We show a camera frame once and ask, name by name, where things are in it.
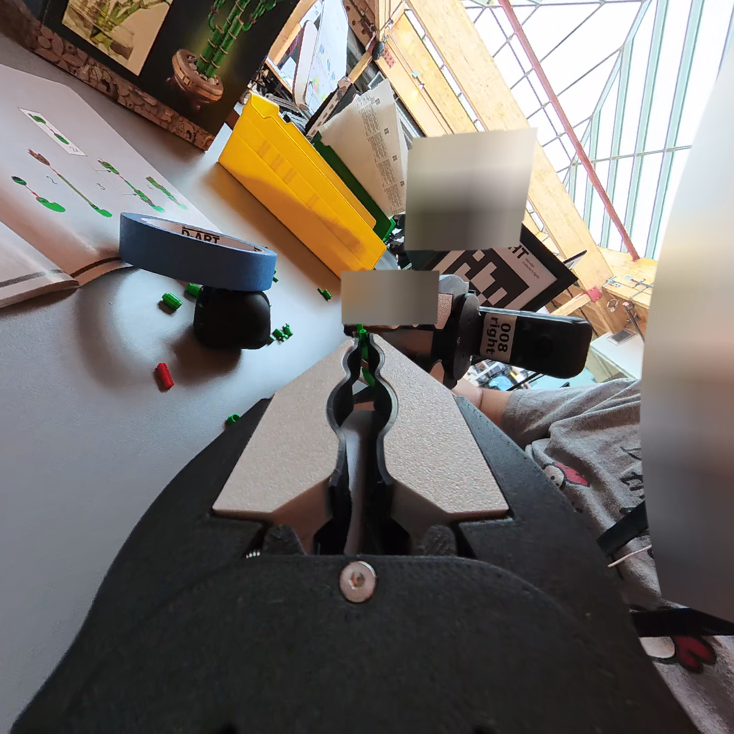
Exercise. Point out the cluster of green lego pieces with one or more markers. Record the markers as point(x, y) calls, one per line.
point(281, 334)

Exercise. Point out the green plastic bin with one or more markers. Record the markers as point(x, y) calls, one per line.
point(367, 198)

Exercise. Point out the red ceiling pipe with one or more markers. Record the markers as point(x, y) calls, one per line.
point(560, 114)

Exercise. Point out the blue masking tape roll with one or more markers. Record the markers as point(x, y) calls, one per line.
point(195, 264)

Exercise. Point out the white flip chart board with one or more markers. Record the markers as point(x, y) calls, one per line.
point(318, 57)

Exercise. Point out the green lego cylinder piece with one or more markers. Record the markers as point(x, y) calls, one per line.
point(171, 302)

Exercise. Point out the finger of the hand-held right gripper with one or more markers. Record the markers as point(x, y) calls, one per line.
point(447, 311)
point(452, 284)

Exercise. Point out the person's right forearm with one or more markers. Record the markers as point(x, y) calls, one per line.
point(484, 401)

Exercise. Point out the yellow plastic bin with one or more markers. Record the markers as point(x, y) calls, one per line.
point(298, 189)

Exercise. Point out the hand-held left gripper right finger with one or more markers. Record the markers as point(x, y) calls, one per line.
point(441, 459)

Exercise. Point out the lego instruction booklet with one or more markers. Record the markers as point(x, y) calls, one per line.
point(86, 229)

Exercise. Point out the red lego piece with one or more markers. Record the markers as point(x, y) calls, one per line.
point(164, 376)

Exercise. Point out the white paper sheets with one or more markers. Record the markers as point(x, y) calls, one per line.
point(373, 132)

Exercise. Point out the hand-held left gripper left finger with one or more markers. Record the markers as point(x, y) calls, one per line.
point(275, 459)

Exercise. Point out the black lego set box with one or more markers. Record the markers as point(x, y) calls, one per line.
point(172, 57)

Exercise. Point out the black rounded object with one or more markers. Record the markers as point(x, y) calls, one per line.
point(232, 318)

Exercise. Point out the green lego bamboo stalk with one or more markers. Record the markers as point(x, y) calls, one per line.
point(362, 332)

